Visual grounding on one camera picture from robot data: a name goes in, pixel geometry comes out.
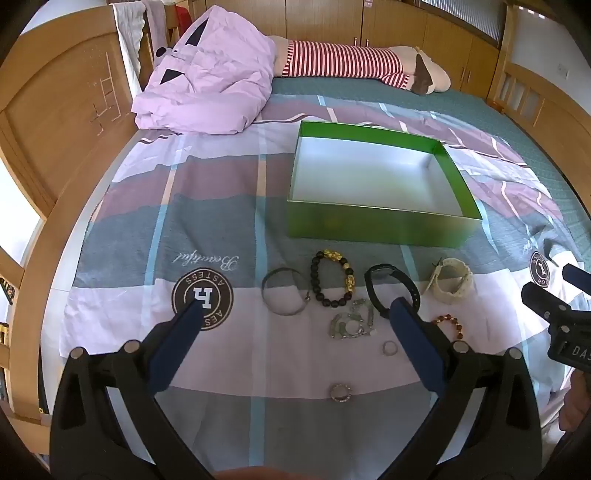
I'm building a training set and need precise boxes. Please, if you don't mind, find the silver chain bracelet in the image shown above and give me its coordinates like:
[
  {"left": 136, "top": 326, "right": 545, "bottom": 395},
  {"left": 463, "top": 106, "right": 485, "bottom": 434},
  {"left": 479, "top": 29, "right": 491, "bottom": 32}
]
[{"left": 329, "top": 299, "right": 380, "bottom": 341}]

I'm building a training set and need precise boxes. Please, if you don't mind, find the wooden headboard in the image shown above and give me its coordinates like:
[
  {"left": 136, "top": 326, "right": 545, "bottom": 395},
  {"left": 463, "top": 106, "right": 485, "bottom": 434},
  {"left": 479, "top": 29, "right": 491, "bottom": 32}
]
[{"left": 0, "top": 4, "right": 158, "bottom": 428}]

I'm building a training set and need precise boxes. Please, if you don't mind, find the person's right hand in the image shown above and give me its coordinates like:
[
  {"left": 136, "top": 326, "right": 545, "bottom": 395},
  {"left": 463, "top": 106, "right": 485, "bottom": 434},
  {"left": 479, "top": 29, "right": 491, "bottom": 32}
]
[{"left": 558, "top": 371, "right": 591, "bottom": 437}]

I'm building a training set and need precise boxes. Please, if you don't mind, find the patchwork printed bedsheet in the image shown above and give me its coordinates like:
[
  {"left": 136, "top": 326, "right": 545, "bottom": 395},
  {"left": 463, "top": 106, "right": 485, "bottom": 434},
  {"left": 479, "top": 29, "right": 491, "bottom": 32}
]
[{"left": 60, "top": 76, "right": 591, "bottom": 480}]

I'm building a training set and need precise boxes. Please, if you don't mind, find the grey window blind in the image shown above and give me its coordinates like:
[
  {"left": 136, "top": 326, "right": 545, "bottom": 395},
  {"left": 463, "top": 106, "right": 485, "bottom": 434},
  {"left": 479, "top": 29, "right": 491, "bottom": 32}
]
[{"left": 419, "top": 0, "right": 502, "bottom": 41}]

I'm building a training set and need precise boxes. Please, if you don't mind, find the red striped plush toy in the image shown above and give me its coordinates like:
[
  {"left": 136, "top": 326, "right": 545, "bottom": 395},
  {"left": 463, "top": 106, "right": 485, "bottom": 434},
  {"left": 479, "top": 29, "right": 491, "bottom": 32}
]
[{"left": 270, "top": 36, "right": 452, "bottom": 96}]

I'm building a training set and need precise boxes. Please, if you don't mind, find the black wristband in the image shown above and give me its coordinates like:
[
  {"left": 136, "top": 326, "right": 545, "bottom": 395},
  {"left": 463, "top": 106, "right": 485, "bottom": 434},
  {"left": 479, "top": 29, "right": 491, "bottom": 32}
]
[{"left": 365, "top": 263, "right": 422, "bottom": 320}]

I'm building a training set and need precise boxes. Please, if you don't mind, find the pink quilt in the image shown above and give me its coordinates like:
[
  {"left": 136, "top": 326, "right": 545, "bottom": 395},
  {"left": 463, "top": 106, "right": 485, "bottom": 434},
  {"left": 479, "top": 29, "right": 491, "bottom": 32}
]
[{"left": 131, "top": 4, "right": 276, "bottom": 136}]

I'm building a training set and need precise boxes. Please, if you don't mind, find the pink hanging garment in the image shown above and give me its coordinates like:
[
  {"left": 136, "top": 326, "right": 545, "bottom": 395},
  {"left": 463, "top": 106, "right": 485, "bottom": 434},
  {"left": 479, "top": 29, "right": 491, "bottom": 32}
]
[{"left": 145, "top": 0, "right": 170, "bottom": 49}]

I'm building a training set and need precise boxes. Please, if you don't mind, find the white hanging garment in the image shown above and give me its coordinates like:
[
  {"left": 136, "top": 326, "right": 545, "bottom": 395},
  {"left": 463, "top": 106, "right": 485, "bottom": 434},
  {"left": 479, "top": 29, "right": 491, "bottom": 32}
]
[{"left": 113, "top": 2, "right": 149, "bottom": 100}]

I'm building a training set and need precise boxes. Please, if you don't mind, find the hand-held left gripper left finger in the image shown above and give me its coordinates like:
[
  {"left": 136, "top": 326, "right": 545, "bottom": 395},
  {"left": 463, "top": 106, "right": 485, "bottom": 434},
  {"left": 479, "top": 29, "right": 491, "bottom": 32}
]
[{"left": 50, "top": 302, "right": 218, "bottom": 480}]

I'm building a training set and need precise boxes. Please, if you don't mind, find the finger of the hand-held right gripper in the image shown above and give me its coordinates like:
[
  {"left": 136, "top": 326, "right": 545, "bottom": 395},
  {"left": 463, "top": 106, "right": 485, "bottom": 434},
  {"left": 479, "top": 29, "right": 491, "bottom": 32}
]
[
  {"left": 561, "top": 262, "right": 591, "bottom": 289},
  {"left": 521, "top": 282, "right": 577, "bottom": 325}
]

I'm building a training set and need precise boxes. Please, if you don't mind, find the black and gold bead bracelet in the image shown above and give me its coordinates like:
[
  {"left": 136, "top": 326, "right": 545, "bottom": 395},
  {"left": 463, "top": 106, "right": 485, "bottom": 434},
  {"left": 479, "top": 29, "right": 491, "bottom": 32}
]
[{"left": 310, "top": 250, "right": 357, "bottom": 309}]

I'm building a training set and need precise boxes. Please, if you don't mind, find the brown bead bracelet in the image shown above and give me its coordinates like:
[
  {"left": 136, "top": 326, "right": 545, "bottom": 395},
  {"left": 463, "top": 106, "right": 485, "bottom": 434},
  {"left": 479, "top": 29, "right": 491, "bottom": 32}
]
[{"left": 431, "top": 314, "right": 466, "bottom": 345}]

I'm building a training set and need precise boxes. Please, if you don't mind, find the green cardboard box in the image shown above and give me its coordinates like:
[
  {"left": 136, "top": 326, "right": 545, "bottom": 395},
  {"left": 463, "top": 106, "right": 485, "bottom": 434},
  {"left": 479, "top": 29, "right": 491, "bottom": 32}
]
[{"left": 285, "top": 121, "right": 483, "bottom": 247}]

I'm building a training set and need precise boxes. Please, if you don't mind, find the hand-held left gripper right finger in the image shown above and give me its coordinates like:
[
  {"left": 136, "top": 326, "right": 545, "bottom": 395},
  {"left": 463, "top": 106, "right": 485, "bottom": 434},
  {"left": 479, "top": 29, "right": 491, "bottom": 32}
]
[{"left": 375, "top": 296, "right": 543, "bottom": 480}]

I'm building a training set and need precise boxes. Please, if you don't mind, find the wooden footboard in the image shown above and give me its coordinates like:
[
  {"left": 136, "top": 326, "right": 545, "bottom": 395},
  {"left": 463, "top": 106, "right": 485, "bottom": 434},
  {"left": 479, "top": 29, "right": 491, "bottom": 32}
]
[{"left": 487, "top": 4, "right": 591, "bottom": 206}]

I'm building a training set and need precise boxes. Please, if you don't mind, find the silver bangle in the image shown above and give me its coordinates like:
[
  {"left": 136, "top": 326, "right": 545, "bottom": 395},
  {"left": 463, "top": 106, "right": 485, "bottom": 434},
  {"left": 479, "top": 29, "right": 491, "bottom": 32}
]
[{"left": 261, "top": 268, "right": 311, "bottom": 317}]

